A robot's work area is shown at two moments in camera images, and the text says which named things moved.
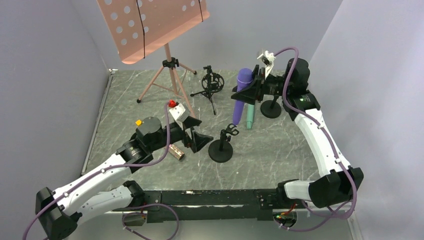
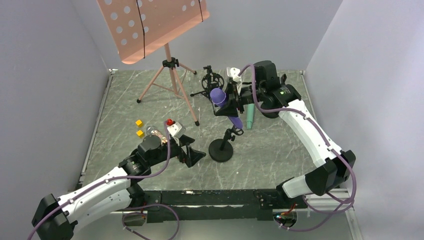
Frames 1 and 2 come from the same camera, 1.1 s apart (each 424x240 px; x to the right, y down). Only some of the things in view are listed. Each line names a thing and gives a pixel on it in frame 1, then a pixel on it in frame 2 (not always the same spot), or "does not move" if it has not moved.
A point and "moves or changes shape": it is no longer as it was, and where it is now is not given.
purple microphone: x=244 y=76 moves or changes shape
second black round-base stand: x=271 y=108 does not move
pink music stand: x=138 y=26 does not move
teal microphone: x=250 y=113 does not move
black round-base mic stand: x=221 y=150 does not move
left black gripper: x=188 y=137 to x=183 y=151
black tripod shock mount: x=211 y=83 does not move
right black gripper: x=260 y=84 to x=234 y=100
